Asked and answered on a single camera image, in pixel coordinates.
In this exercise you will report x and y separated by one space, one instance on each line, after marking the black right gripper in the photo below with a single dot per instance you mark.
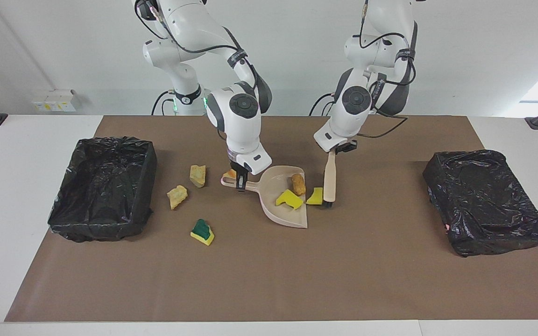
240 171

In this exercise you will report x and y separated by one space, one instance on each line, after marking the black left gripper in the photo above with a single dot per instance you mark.
346 146

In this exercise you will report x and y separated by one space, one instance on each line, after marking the orange striped bread piece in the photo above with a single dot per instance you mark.
229 176

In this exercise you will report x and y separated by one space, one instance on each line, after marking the beige hand brush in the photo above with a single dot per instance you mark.
329 179

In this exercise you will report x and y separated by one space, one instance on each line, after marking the pale yellow bread chunk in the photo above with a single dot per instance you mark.
197 176
177 197

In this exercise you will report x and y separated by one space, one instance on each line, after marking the notched yellow sponge piece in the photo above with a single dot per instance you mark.
288 199

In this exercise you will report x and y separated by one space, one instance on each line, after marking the brown bread roll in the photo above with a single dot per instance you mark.
299 184

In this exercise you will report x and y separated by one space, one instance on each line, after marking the curved yellow sponge piece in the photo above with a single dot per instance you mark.
315 198

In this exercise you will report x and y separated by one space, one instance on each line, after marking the beige plastic dustpan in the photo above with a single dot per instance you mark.
292 218

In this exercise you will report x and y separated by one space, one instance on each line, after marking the green and yellow sponge piece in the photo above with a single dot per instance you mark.
201 229

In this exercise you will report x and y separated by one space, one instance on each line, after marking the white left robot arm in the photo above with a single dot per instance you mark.
357 100

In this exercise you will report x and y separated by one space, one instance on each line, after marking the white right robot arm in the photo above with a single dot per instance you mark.
238 126

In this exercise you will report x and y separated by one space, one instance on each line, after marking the open bin with black bag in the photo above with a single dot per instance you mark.
101 196

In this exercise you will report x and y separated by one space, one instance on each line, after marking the brown paper table mat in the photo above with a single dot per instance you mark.
269 280

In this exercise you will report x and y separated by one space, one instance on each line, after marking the box wrapped in black bag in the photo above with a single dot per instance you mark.
484 200

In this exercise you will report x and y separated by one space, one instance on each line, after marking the white wall socket strip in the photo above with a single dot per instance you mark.
54 101

